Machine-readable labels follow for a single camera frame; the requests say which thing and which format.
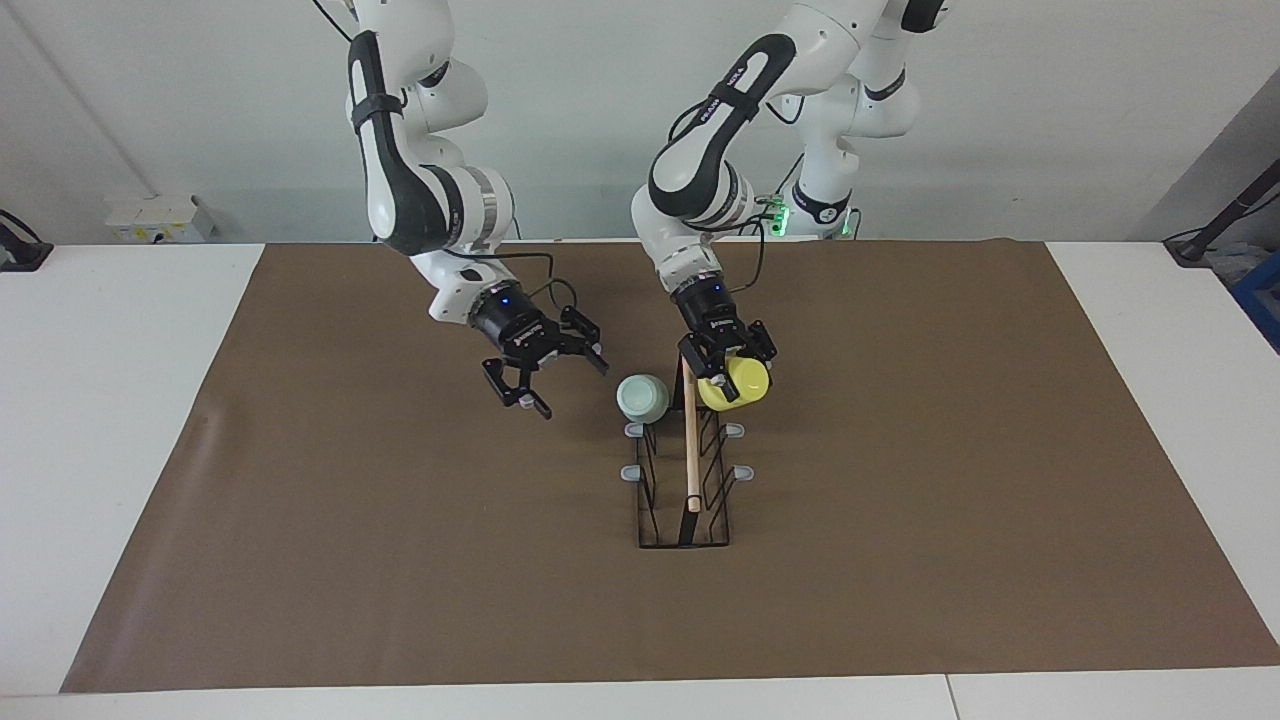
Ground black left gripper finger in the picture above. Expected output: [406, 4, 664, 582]
[743, 320, 779, 386]
[678, 340, 741, 403]

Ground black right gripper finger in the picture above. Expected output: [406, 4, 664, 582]
[555, 308, 609, 378]
[482, 356, 553, 420]

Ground yellow plastic cup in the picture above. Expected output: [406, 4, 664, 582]
[697, 355, 771, 413]

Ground pale green plastic cup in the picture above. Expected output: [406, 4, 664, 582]
[615, 373, 670, 425]

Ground brown table mat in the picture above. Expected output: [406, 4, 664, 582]
[60, 238, 1280, 694]

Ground black stand pole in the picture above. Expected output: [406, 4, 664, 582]
[1163, 158, 1280, 267]

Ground black table clamp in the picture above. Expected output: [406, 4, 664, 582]
[0, 209, 54, 273]

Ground blue box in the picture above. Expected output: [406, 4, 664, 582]
[1228, 250, 1280, 353]

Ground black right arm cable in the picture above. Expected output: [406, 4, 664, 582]
[312, 0, 581, 313]

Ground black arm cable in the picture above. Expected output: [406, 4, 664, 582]
[668, 88, 801, 296]
[312, 0, 581, 313]

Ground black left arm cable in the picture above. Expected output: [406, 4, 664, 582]
[668, 88, 801, 296]

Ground black wire cup rack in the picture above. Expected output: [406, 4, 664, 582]
[620, 355, 755, 549]

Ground black left base cable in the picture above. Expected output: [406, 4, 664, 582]
[755, 150, 807, 216]

